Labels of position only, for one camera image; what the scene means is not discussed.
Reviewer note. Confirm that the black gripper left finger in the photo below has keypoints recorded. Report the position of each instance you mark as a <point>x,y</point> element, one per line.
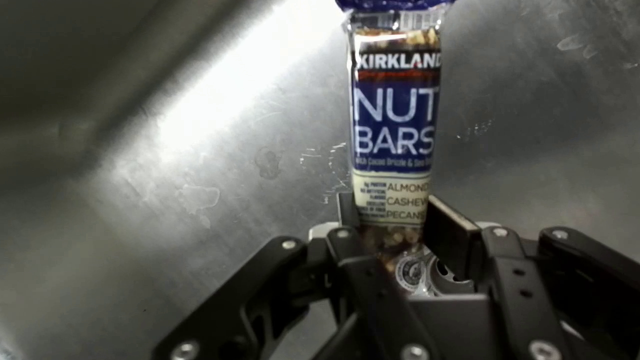
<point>293,286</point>

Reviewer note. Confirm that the small black object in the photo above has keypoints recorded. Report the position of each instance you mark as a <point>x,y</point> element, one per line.
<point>392,120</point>

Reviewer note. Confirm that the stainless steel double sink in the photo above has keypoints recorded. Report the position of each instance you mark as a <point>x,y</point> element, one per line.
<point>166,166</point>

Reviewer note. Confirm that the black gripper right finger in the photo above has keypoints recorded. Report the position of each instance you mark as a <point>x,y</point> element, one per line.
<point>532,292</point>

